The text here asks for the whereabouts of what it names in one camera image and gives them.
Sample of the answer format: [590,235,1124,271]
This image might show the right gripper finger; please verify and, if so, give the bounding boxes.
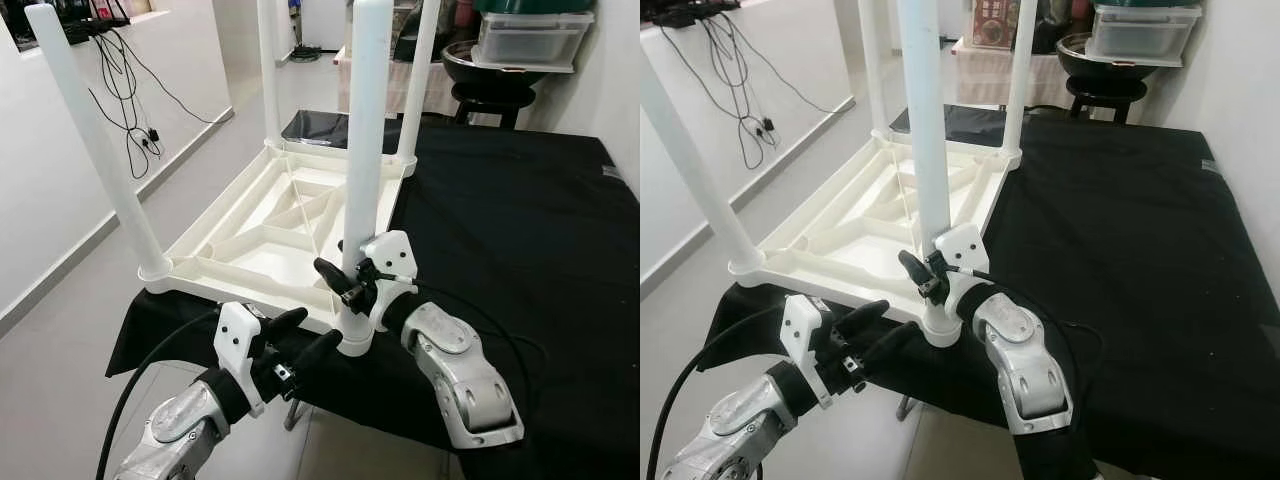
[312,257,354,310]
[897,249,937,300]

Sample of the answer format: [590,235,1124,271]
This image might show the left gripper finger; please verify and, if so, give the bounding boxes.
[835,299,892,337]
[262,307,310,342]
[290,329,344,377]
[862,319,924,372]

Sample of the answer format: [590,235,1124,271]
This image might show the white plastic table top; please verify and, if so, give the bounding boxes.
[138,140,420,358]
[728,130,1024,348]

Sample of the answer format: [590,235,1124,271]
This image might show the black tablecloth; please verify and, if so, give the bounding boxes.
[105,108,641,480]
[705,103,1280,480]

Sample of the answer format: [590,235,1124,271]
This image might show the beige cloth covered table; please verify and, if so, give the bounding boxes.
[949,40,1073,108]
[333,48,463,118]

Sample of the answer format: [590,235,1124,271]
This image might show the black stool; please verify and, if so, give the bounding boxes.
[451,82,523,130]
[1064,75,1138,127]

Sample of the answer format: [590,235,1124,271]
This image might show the black wok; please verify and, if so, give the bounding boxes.
[441,39,543,91]
[1054,31,1153,83]

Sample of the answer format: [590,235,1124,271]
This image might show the red printed box orange lid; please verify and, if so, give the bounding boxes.
[969,0,1022,50]

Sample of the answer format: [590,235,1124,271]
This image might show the clear storage box green lid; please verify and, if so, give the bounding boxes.
[471,0,597,75]
[1084,0,1202,68]

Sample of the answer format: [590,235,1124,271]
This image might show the black power strip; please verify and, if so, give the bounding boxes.
[58,0,133,37]
[640,0,723,30]

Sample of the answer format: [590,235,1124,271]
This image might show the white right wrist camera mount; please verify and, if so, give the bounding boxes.
[357,229,420,332]
[932,223,992,322]

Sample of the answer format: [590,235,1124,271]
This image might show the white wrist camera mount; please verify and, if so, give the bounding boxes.
[357,229,420,332]
[212,301,267,417]
[779,294,834,410]
[932,223,992,322]

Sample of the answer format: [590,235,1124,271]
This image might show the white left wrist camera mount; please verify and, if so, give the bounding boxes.
[779,294,834,410]
[212,301,267,417]

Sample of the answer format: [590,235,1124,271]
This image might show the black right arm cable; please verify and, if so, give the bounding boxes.
[413,283,548,403]
[985,270,1106,401]

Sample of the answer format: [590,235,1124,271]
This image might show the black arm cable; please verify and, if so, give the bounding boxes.
[413,283,548,403]
[645,303,793,480]
[985,270,1106,401]
[95,308,223,480]

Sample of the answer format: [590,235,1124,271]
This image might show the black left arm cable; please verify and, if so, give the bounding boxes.
[95,308,223,480]
[645,303,793,480]

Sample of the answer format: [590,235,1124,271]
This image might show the black cable with plug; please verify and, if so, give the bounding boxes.
[88,28,165,183]
[698,18,781,173]

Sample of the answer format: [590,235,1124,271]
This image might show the long black wall cable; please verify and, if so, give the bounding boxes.
[728,28,857,117]
[118,38,237,127]

